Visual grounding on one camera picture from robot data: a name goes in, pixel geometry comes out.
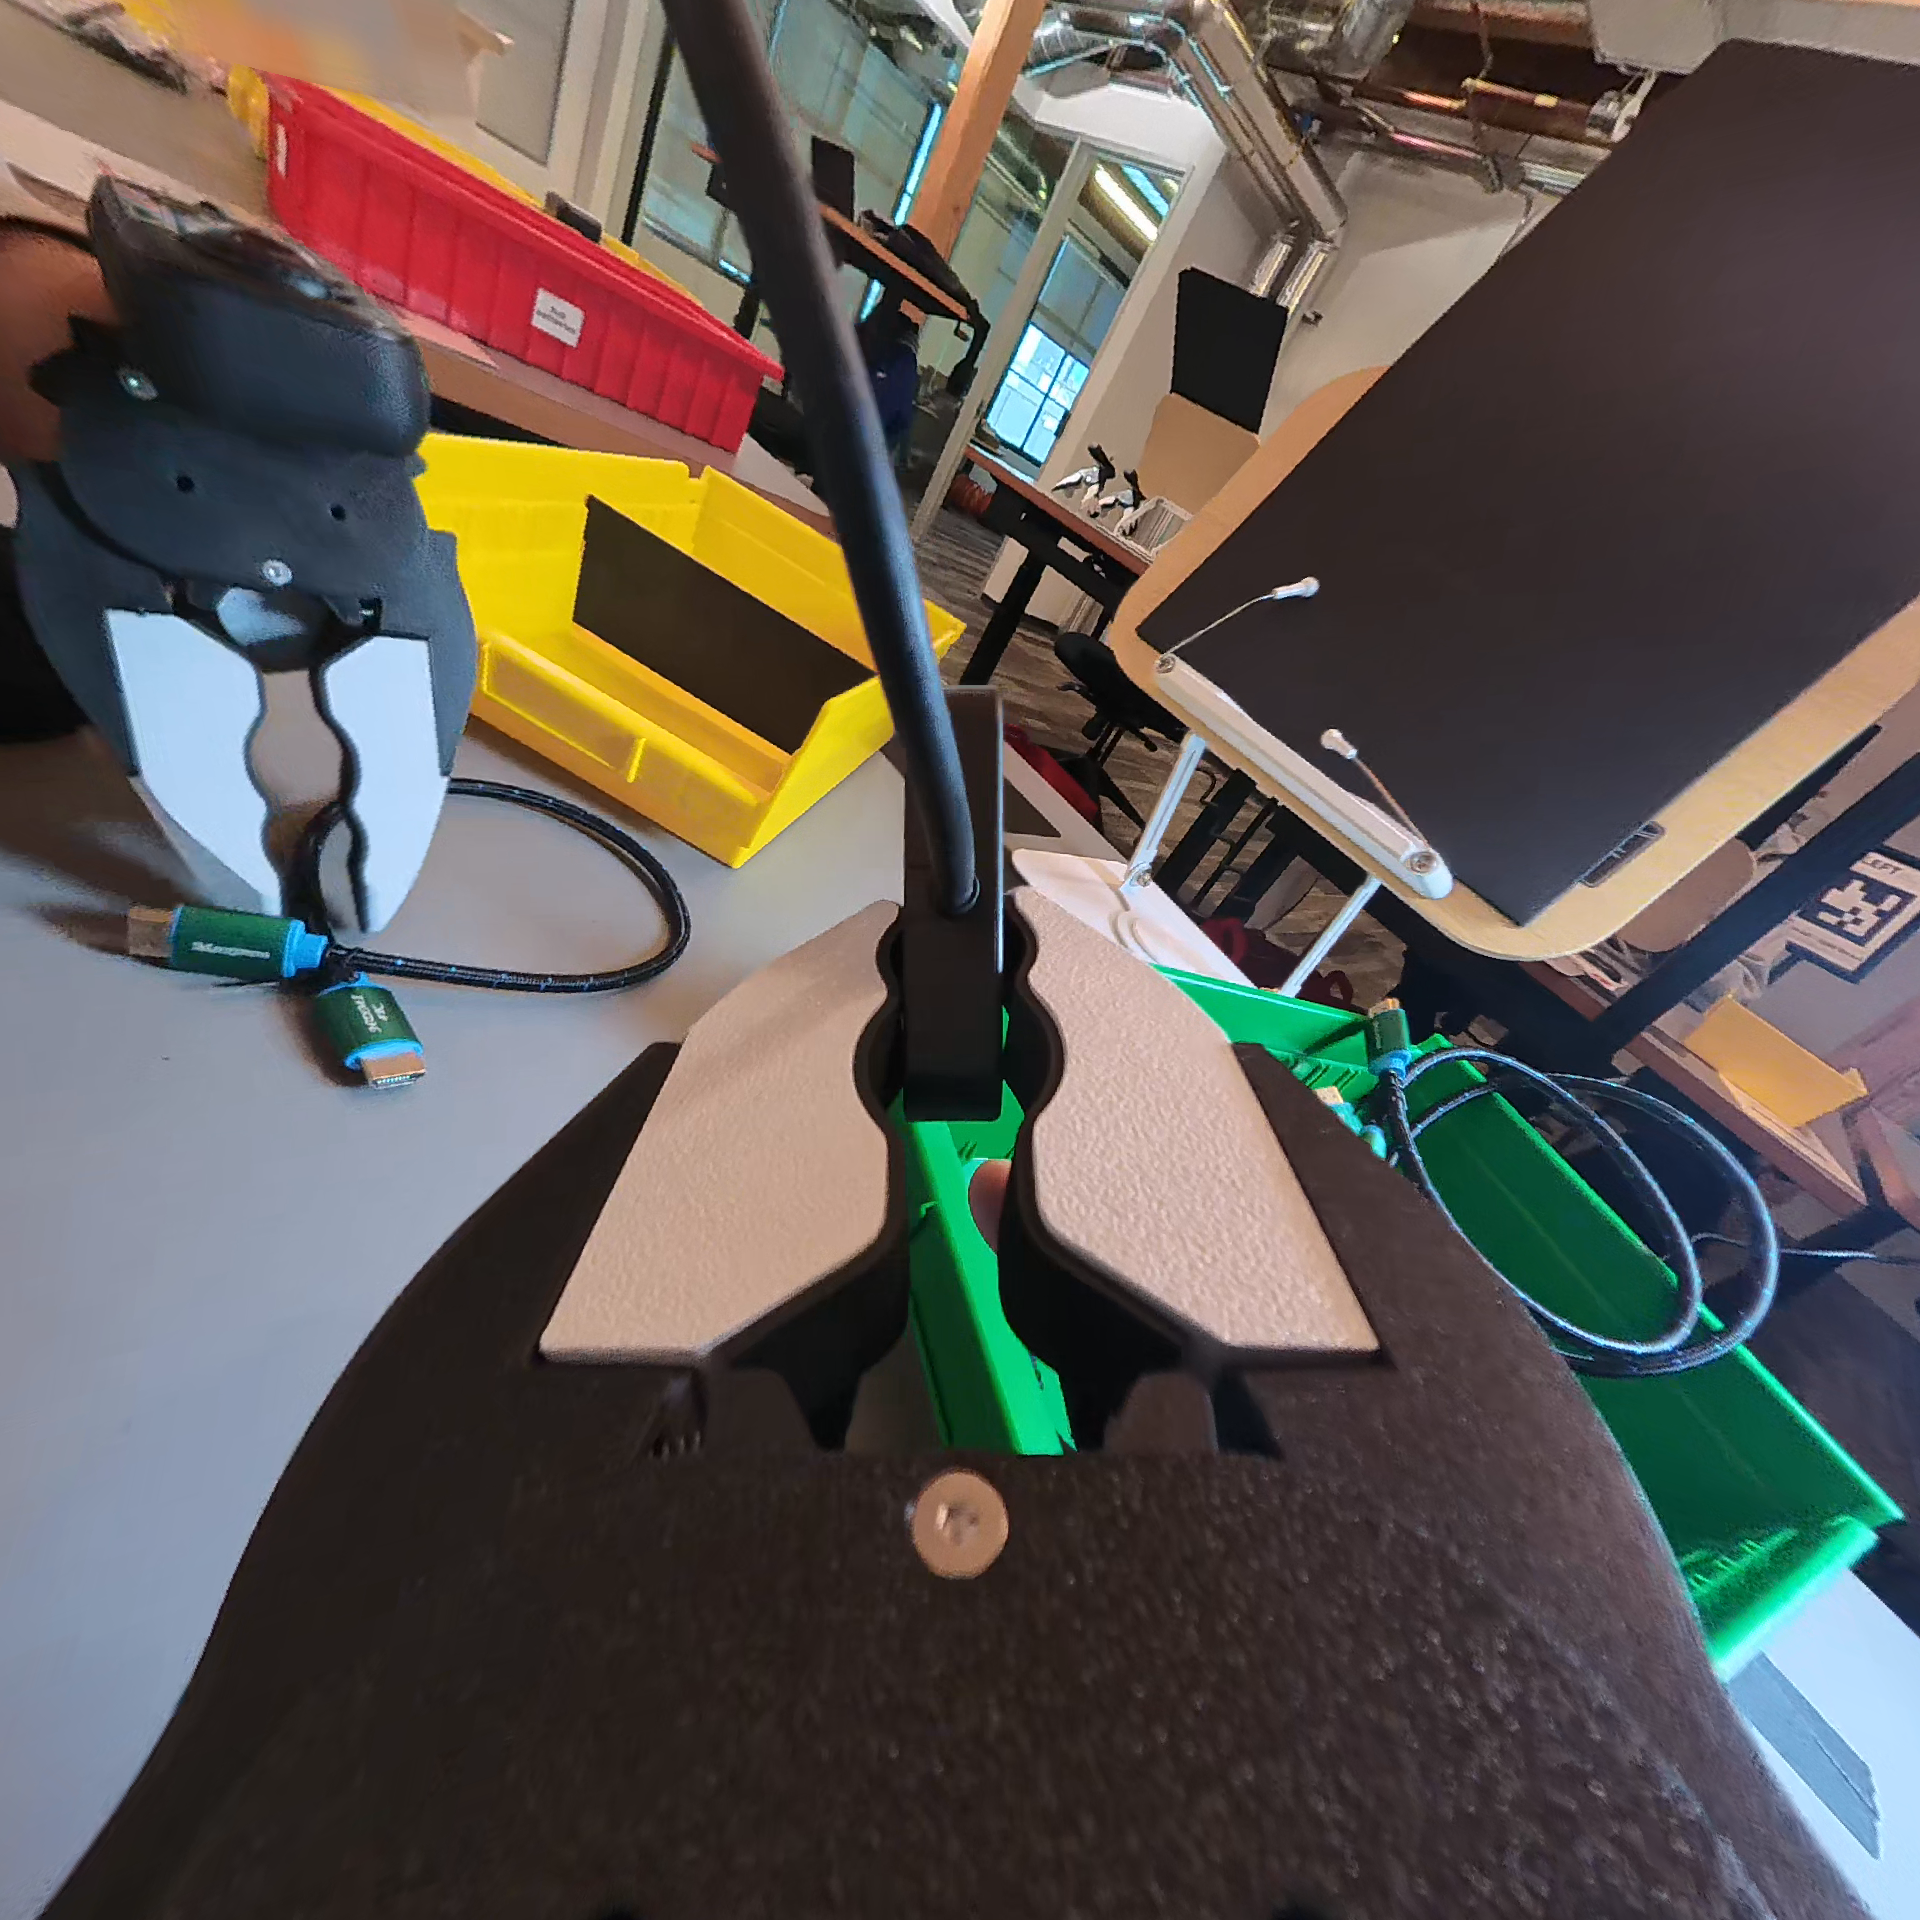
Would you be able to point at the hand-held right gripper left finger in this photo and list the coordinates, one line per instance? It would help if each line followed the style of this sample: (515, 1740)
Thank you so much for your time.
(740, 1168)

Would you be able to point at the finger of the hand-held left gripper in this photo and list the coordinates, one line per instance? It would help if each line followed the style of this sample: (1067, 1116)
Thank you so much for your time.
(398, 752)
(192, 739)

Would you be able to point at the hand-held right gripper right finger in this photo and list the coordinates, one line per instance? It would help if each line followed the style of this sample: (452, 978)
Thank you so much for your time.
(1185, 1158)

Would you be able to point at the green plastic bin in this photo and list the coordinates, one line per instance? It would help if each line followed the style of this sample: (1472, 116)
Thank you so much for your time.
(1722, 1440)

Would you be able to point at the person's left hand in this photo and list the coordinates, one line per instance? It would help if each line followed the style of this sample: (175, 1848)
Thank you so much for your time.
(25, 330)

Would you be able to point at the red plastic bin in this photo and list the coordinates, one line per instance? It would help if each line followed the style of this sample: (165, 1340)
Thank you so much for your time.
(452, 255)

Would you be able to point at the white metal stand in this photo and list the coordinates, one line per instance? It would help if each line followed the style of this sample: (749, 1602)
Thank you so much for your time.
(1305, 820)

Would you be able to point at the black office chair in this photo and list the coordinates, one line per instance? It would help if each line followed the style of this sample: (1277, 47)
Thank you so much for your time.
(1121, 687)

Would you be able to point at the blue jacket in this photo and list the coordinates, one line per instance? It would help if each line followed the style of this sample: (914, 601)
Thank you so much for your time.
(893, 391)

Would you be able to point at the black white tag marker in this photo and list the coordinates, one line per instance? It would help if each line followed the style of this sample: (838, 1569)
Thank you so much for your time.
(1862, 907)

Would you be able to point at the wooden column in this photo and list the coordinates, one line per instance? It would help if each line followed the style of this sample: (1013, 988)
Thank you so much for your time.
(975, 105)

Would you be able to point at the wooden chair black backrest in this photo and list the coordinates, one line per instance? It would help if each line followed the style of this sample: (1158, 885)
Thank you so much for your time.
(1233, 342)

